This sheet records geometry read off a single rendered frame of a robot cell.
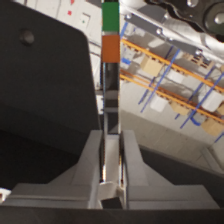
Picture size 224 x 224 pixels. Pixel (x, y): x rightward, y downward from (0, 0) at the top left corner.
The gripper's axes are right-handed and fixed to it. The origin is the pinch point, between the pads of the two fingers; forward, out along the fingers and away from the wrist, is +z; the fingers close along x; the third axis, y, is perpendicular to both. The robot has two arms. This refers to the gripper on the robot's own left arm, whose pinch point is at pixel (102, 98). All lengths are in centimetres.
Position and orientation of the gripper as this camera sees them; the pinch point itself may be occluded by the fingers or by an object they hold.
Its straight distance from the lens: 27.6
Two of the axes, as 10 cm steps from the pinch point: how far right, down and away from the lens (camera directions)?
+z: 0.8, -7.0, -7.1
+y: -10.0, -0.9, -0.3
